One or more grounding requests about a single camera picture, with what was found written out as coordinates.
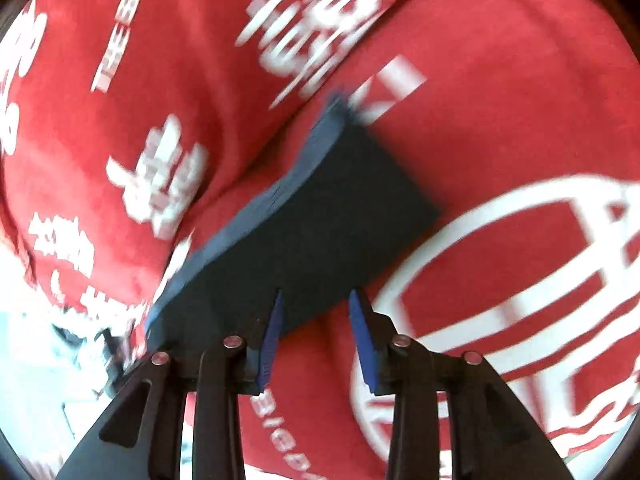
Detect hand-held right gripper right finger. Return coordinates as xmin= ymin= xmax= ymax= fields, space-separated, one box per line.
xmin=348 ymin=287 xmax=576 ymax=480

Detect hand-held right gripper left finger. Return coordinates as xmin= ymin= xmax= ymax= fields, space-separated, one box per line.
xmin=55 ymin=287 xmax=286 ymax=480

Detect dark navy pants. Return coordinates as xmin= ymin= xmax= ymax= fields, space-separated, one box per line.
xmin=145 ymin=92 xmax=443 ymax=361

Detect red printed blanket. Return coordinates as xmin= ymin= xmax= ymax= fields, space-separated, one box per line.
xmin=0 ymin=0 xmax=640 ymax=480

